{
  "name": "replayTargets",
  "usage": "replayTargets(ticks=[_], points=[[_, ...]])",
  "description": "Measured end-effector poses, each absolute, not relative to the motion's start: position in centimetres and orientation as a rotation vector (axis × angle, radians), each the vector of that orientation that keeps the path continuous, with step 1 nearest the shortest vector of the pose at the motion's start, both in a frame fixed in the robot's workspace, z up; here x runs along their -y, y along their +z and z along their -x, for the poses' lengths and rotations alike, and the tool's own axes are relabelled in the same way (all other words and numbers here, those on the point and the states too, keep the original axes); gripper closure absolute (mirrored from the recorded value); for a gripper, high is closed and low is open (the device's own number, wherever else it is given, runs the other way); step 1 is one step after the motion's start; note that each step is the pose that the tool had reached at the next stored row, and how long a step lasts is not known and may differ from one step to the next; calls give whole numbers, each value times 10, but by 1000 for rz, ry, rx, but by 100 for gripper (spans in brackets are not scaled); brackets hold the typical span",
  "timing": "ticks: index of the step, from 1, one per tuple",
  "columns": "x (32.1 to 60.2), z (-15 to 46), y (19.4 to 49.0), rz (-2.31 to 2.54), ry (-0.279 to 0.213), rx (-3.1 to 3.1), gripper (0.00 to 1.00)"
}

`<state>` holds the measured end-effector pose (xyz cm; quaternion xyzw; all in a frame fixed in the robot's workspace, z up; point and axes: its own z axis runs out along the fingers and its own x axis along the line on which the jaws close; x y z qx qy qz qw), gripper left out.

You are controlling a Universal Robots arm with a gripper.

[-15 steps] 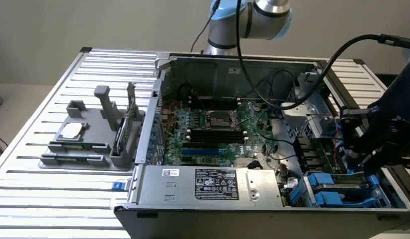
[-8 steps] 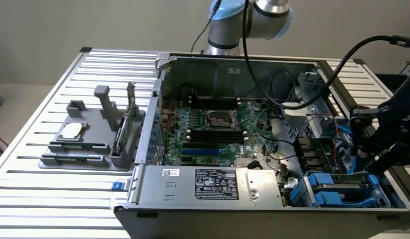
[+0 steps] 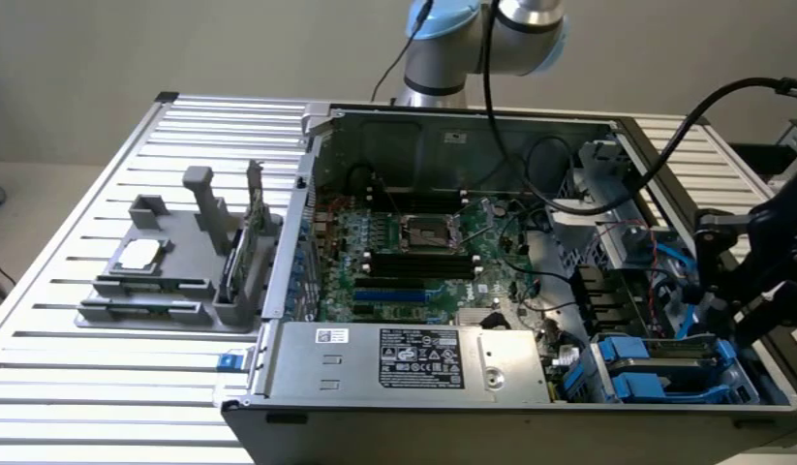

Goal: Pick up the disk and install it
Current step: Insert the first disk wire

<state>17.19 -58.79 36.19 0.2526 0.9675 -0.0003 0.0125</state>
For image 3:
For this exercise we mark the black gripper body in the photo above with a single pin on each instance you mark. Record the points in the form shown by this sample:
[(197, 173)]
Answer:
[(778, 227)]

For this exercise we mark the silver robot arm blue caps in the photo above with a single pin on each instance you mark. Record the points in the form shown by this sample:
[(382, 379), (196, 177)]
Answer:
[(449, 53)]

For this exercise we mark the disk bay with blue caddies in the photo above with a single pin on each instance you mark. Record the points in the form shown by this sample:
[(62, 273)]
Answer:
[(649, 378)]

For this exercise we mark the black ribbed air shroud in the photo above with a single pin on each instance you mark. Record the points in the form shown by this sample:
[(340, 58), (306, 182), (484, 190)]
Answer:
[(598, 295)]

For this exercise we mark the metal drive cage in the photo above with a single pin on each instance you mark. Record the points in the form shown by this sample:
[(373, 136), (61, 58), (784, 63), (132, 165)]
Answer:
[(585, 223)]

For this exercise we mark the green motherboard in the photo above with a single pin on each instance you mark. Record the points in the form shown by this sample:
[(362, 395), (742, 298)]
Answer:
[(501, 271)]

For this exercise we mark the silver chipset heatsink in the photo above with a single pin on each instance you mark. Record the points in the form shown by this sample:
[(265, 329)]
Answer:
[(474, 317)]

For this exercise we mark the CPU socket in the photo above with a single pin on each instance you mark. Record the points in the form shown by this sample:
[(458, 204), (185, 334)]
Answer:
[(430, 235)]

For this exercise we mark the black RAM slot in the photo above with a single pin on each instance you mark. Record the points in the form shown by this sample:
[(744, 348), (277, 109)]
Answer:
[(420, 262), (420, 268), (420, 256), (420, 274)]

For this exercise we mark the black RAM slot bank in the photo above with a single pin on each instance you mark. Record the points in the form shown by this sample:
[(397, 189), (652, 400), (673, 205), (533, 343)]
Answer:
[(420, 199)]

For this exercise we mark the black expansion slot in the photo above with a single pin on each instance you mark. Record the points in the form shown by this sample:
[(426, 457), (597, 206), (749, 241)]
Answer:
[(390, 283)]

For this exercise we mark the blue expansion slot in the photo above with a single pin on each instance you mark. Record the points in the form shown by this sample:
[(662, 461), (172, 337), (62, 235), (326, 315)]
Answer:
[(390, 294)]

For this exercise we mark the open black PC case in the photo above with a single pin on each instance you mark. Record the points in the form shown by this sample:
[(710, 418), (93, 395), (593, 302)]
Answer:
[(436, 436)]

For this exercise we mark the silver power supply unit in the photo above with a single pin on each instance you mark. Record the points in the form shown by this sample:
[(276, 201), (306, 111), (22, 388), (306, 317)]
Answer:
[(346, 382)]

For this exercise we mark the graphics card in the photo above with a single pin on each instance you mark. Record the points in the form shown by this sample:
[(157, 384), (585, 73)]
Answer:
[(245, 242)]

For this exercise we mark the blue case latch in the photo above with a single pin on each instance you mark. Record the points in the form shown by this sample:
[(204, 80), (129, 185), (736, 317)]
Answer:
[(228, 363)]

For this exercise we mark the grey parts rack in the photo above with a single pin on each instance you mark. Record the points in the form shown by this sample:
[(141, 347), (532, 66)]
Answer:
[(190, 271)]

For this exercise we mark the silver CPU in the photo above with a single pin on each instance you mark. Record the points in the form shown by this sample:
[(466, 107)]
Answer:
[(142, 256)]

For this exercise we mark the metal frame table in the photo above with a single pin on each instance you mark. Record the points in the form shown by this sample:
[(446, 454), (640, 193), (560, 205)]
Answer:
[(792, 145)]

